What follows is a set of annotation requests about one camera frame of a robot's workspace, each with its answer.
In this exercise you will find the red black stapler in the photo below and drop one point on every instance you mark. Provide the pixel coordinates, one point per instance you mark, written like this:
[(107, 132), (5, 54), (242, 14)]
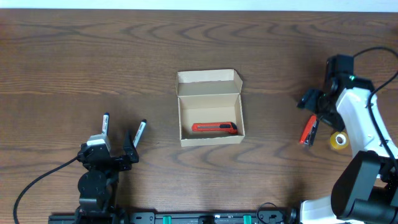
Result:
[(309, 132)]

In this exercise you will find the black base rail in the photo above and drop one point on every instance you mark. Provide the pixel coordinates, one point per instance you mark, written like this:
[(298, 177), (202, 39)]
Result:
[(267, 213)]

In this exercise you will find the yellow tape roll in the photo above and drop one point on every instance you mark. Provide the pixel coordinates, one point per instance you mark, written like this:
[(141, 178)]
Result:
[(339, 141)]

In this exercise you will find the open cardboard box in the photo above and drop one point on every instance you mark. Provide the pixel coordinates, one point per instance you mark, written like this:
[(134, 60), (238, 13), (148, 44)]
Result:
[(209, 96)]

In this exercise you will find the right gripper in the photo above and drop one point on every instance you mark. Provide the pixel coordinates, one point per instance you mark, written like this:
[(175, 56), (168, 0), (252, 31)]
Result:
[(308, 98)]

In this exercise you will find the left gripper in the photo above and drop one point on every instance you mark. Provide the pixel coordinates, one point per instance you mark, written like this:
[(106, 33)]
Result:
[(132, 156)]

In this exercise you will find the blue capped marker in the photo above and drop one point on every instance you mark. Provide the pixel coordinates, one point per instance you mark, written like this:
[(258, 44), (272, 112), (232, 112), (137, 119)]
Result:
[(105, 124)]

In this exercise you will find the black capped marker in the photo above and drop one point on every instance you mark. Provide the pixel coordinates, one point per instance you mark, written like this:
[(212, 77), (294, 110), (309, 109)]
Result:
[(139, 132)]

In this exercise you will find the red utility knife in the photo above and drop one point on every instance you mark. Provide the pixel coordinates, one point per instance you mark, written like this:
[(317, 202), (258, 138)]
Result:
[(227, 127)]

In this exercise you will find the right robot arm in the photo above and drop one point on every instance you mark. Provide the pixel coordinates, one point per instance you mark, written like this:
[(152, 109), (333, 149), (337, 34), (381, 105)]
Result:
[(366, 191)]

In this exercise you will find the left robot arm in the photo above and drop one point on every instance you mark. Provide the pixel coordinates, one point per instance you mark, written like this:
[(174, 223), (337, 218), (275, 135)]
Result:
[(98, 187)]

